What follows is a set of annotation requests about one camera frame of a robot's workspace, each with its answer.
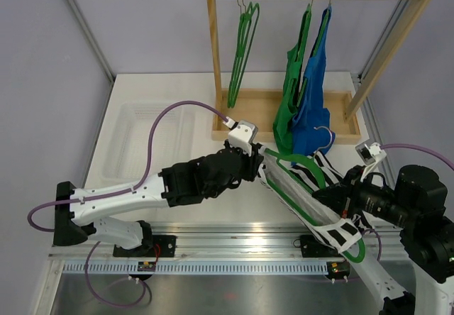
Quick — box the empty green hanger front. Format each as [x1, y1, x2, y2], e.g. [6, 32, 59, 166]
[228, 1, 260, 109]

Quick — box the green tank top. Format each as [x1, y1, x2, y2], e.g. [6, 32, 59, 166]
[272, 40, 309, 156]

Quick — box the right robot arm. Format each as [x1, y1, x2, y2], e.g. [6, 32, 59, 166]
[313, 165, 453, 314]

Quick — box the green hanger of striped top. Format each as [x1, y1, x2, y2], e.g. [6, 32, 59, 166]
[264, 126, 366, 263]

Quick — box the empty green hanger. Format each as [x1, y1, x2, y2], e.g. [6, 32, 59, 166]
[228, 1, 260, 109]
[226, 1, 257, 106]

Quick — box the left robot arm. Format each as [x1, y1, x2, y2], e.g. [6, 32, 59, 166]
[53, 142, 264, 257]

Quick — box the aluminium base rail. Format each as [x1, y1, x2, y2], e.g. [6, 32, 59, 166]
[48, 223, 408, 262]

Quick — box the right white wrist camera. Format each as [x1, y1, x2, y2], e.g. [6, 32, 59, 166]
[355, 143, 387, 182]

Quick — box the wooden clothes rack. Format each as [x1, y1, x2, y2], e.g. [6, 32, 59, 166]
[206, 0, 431, 145]

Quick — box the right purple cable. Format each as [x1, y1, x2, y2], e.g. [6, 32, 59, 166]
[361, 143, 454, 263]

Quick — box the purple cable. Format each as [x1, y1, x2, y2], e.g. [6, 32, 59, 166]
[27, 100, 235, 309]
[361, 143, 454, 263]

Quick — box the white plastic basket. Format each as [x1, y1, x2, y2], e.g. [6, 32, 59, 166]
[99, 100, 194, 184]

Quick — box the striped black white tank top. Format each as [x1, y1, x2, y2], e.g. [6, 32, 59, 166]
[257, 144, 368, 258]

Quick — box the white slotted cable duct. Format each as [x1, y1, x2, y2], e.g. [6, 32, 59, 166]
[63, 260, 328, 275]

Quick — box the green hanger of blue top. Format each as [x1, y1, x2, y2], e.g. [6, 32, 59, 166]
[301, 2, 332, 98]

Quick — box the blue tank top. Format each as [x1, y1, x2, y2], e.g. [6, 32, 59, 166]
[290, 4, 337, 158]

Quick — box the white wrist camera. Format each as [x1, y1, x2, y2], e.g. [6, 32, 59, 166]
[223, 117, 258, 156]
[355, 143, 387, 182]

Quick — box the empty green hanger back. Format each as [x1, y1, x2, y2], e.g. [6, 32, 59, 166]
[226, 1, 257, 106]

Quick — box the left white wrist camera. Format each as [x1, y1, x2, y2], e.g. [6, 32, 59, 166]
[223, 117, 258, 156]

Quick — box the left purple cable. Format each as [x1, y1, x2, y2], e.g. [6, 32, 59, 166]
[27, 100, 235, 309]

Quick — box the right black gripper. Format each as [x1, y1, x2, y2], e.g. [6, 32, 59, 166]
[314, 163, 416, 226]

